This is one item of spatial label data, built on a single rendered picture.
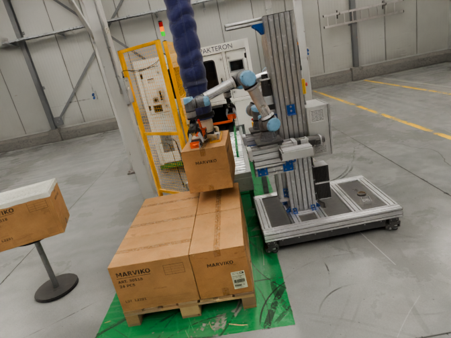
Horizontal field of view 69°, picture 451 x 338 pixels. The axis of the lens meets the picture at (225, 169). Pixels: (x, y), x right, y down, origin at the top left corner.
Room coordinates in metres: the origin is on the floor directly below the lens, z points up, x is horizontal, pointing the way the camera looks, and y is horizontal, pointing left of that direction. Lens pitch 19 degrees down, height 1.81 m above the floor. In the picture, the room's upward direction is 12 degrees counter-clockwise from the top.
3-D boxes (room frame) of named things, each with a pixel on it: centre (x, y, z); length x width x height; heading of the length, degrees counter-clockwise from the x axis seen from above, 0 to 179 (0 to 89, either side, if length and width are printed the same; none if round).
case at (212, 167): (3.09, 0.12, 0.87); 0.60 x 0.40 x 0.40; 172
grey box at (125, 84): (4.09, 0.95, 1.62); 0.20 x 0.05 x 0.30; 176
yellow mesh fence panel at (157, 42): (4.34, 0.74, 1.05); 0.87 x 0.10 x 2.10; 48
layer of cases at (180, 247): (2.64, 0.44, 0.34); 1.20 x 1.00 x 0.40; 176
